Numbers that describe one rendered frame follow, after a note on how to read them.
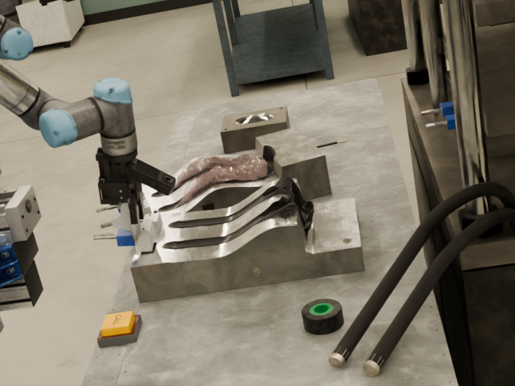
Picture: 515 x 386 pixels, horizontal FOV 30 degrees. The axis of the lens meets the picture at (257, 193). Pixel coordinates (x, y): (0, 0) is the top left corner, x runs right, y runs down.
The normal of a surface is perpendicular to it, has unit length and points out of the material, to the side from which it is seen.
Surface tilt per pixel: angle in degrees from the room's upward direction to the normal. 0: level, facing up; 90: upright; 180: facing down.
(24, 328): 0
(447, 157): 0
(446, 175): 0
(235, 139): 90
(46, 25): 90
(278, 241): 90
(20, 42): 90
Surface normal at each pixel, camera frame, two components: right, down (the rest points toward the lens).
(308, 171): 0.26, 0.33
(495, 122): -0.04, 0.40
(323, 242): -0.18, -0.91
